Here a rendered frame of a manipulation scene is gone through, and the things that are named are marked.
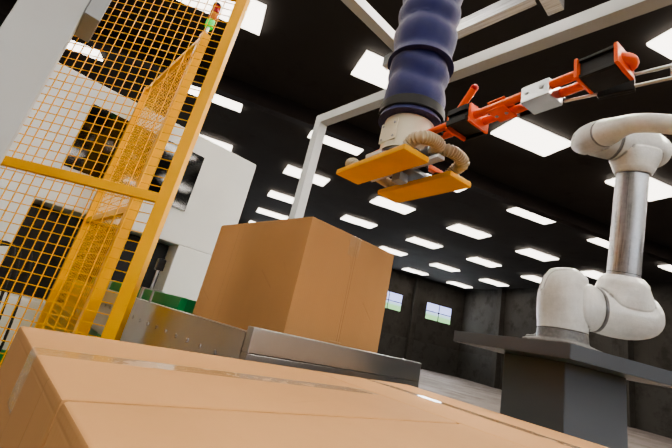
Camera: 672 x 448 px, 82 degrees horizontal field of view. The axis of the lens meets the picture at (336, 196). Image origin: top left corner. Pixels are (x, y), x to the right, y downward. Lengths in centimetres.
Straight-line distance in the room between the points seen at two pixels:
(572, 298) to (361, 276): 71
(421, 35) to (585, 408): 127
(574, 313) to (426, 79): 91
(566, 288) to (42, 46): 191
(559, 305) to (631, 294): 24
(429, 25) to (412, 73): 19
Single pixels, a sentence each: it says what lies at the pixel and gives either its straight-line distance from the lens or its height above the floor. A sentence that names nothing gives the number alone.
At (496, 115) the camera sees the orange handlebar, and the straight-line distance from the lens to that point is 113.
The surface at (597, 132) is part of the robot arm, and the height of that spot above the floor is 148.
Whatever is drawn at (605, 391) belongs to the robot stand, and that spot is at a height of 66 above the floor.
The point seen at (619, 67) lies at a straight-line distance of 99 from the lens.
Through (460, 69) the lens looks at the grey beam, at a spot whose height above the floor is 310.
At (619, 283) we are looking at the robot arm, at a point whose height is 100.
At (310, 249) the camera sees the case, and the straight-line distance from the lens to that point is 116.
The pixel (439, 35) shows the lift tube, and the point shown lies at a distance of 149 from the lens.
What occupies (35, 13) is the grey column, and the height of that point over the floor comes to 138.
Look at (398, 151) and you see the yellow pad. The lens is 111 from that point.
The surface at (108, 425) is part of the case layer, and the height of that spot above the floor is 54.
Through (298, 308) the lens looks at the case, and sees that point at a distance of 115.
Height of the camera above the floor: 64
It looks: 19 degrees up
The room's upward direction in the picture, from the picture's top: 13 degrees clockwise
